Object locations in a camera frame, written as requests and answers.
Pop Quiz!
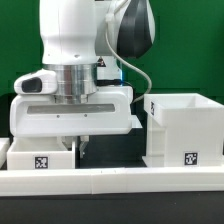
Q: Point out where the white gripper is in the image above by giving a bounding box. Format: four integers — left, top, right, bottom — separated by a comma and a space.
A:
10, 87, 133, 157

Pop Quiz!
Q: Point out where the white front drawer box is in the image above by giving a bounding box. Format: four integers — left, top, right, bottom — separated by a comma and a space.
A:
7, 137, 75, 170

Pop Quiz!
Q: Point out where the white drawer cabinet frame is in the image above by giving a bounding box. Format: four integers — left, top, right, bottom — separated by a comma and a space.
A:
143, 93, 224, 167

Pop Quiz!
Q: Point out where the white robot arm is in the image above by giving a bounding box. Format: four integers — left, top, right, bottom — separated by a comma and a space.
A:
10, 0, 155, 152

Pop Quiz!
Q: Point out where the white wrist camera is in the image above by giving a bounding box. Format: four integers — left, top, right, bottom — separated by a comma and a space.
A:
14, 69, 58, 95

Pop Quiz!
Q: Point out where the white left fence rail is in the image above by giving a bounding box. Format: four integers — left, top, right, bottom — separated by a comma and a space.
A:
0, 138, 10, 168

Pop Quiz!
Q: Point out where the white fence rail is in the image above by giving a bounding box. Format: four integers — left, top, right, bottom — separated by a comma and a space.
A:
0, 138, 10, 168
0, 166, 224, 196

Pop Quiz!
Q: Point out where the white hanging cable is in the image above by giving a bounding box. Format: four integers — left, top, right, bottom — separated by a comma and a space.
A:
104, 0, 153, 104

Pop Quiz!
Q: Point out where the white front fence rail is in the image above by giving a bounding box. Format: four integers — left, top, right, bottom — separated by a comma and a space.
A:
0, 166, 224, 196

